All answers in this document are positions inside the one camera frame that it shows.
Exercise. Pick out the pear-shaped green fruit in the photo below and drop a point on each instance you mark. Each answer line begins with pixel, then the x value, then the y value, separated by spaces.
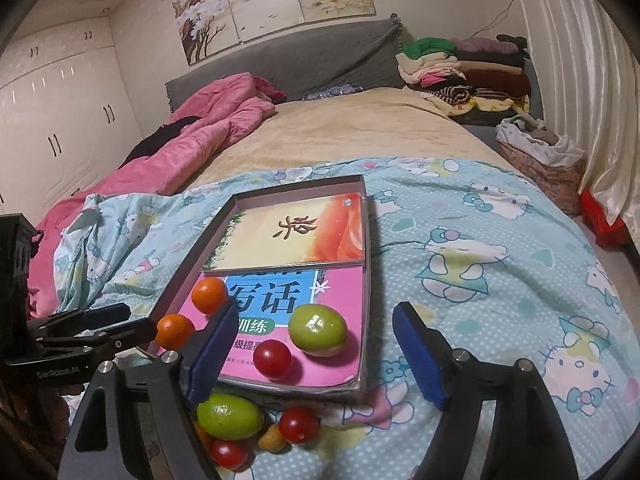
pixel 318 330

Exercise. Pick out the blue cartoon print sheet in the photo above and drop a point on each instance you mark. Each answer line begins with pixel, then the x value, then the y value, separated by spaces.
pixel 481 253

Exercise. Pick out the red plastic bag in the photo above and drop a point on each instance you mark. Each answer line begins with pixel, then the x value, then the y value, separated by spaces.
pixel 608 236

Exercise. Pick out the pink workbook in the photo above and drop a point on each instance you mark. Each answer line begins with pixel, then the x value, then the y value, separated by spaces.
pixel 265 302

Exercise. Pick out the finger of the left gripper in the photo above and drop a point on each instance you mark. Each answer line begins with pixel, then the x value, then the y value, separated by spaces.
pixel 76 321
pixel 110 339

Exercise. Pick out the blue patterned pillow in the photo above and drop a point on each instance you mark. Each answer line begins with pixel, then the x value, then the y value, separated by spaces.
pixel 332 92

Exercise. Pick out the floral bag with cloth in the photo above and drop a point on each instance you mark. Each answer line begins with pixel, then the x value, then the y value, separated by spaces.
pixel 554 162

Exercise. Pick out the beige blanket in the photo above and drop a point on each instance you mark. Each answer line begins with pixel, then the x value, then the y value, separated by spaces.
pixel 378 122

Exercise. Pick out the cream satin curtain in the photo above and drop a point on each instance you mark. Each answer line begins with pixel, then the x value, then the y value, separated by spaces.
pixel 589 83

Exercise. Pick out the brown kiwi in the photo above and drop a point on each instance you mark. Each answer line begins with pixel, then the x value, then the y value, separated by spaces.
pixel 272 440

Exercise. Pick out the shallow grey cardboard box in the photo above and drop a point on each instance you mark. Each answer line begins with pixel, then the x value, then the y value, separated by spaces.
pixel 176 298

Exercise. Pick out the round green fruit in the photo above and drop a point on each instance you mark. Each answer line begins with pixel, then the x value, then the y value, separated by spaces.
pixel 228 417

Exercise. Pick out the pile of folded clothes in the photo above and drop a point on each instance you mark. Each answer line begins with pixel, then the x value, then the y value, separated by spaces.
pixel 474 80

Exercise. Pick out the white wardrobe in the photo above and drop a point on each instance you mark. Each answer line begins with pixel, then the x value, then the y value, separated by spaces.
pixel 66 118

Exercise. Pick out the orange cream book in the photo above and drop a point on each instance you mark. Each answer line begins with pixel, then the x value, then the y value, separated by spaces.
pixel 322 230

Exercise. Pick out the black garment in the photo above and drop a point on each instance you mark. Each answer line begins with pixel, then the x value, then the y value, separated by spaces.
pixel 153 143

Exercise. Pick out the pink quilt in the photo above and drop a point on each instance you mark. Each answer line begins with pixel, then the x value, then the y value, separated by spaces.
pixel 223 112

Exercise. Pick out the red tomato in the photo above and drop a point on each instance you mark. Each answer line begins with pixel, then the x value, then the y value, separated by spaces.
pixel 299 425
pixel 232 455
pixel 273 359

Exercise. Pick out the orange mandarin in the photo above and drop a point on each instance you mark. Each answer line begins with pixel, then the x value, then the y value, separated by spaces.
pixel 208 295
pixel 173 331
pixel 204 438

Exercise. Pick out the grey headboard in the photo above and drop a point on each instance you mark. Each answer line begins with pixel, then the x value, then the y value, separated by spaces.
pixel 359 53

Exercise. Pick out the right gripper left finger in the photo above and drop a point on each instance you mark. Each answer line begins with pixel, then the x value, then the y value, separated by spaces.
pixel 106 442

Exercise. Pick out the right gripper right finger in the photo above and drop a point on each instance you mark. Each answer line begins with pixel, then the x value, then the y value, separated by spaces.
pixel 527 439

